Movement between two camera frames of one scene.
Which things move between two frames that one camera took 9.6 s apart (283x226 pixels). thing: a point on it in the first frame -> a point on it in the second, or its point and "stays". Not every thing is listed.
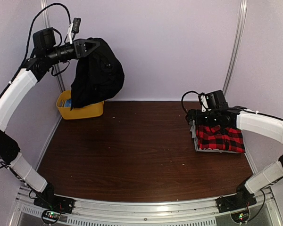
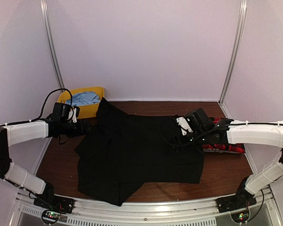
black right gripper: [198, 121] -> [178, 142]
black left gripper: [79, 49] -> [80, 131]
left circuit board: [51, 216] stays
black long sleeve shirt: [96, 76] -> [123, 151]
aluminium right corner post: [243, 13] stays
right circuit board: [240, 218] stays
